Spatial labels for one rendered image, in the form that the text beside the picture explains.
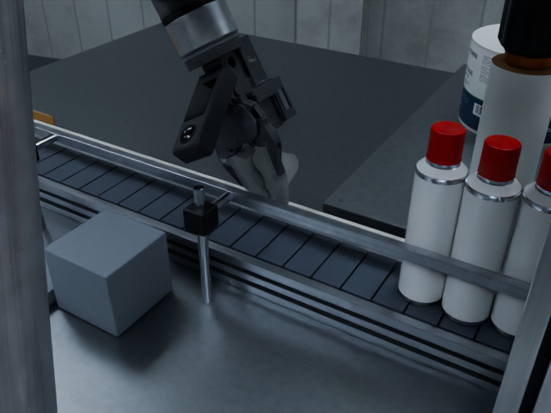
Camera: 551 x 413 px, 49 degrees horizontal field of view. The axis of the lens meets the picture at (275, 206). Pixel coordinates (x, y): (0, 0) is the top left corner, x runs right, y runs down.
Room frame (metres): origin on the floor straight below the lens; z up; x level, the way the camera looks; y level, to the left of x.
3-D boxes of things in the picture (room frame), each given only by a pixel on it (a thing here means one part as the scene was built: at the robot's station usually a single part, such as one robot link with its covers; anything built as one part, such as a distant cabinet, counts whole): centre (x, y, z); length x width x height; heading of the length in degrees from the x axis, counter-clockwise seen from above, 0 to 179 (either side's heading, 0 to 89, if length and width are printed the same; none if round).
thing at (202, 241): (0.58, 0.07, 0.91); 0.07 x 0.03 x 0.17; 149
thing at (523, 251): (0.47, -0.25, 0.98); 0.05 x 0.05 x 0.20
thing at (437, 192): (0.52, -0.17, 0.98); 0.05 x 0.05 x 0.20
